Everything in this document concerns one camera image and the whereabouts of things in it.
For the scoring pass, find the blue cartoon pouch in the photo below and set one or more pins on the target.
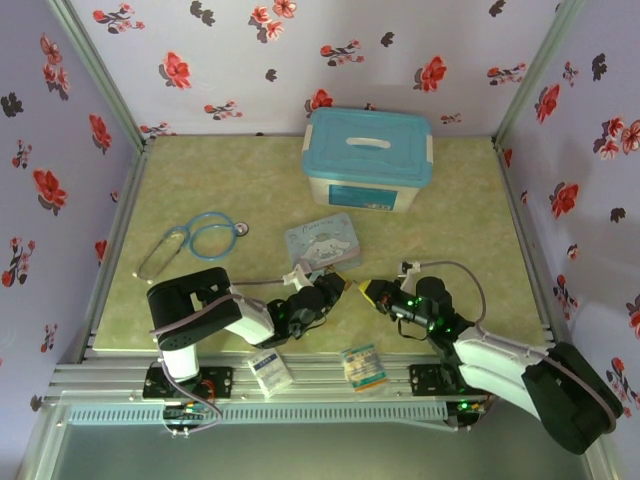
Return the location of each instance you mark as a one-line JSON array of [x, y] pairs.
[[320, 240]]

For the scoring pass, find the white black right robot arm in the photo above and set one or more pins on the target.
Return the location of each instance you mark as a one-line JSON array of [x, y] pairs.
[[525, 370]]

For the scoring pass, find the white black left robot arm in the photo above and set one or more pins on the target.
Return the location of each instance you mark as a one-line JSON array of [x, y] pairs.
[[200, 305]]

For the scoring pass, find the white gauze box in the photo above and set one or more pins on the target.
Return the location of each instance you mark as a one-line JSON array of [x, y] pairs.
[[270, 372]]

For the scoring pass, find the clear plastic medical packet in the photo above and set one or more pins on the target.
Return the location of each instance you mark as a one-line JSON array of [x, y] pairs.
[[364, 369]]

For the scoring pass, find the blue stethoscope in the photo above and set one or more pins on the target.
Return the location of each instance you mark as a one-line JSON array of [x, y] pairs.
[[242, 229]]

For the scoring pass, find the blue lid plastic storage box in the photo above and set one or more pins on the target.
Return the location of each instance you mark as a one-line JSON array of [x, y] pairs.
[[367, 150]]

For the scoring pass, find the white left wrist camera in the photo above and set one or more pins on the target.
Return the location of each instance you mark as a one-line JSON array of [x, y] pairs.
[[297, 277]]

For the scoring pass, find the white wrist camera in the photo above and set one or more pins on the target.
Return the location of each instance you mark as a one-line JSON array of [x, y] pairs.
[[411, 266], [297, 277]]

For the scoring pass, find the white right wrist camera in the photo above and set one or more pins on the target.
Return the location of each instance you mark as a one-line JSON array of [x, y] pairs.
[[411, 266]]

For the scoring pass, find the aluminium front rail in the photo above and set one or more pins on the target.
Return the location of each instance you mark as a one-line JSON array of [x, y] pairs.
[[320, 375]]

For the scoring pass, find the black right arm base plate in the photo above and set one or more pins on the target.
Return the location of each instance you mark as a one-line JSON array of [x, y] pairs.
[[425, 380]]

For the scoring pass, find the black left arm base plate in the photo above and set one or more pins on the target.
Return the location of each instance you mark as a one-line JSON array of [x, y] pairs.
[[220, 380]]

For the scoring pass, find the aluminium table side rail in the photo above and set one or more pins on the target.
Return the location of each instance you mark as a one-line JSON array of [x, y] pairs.
[[534, 250], [111, 250]]

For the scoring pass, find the aluminium frame post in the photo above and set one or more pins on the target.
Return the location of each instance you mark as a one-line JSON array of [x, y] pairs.
[[535, 75], [103, 75]]

